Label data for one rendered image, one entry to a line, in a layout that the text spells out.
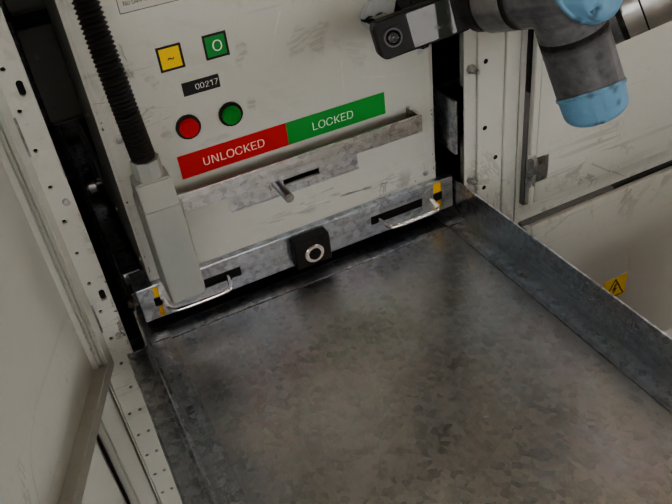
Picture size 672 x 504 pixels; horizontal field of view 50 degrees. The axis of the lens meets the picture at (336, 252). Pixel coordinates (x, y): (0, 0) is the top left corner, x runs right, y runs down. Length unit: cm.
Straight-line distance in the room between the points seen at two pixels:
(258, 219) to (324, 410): 31
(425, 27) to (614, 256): 79
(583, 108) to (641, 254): 78
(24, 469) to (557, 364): 65
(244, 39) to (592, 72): 43
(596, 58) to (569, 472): 45
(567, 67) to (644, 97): 55
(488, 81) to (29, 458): 81
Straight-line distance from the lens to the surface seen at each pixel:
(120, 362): 110
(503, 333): 102
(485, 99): 115
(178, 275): 95
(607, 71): 84
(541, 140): 123
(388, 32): 87
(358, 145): 105
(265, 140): 103
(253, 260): 110
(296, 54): 100
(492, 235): 117
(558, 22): 81
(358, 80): 106
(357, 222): 115
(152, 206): 89
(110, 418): 116
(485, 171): 121
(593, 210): 141
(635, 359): 101
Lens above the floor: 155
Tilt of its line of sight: 36 degrees down
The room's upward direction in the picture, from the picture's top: 8 degrees counter-clockwise
